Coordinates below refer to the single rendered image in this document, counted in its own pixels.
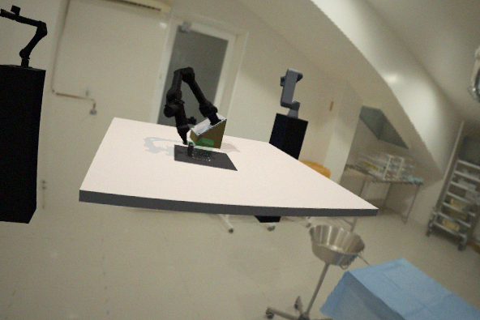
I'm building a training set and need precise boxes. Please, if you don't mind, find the green glass bottle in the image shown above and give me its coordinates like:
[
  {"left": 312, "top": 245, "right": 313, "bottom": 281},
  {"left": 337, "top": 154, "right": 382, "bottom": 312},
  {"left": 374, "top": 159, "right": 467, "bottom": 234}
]
[{"left": 182, "top": 138, "right": 214, "bottom": 158}]

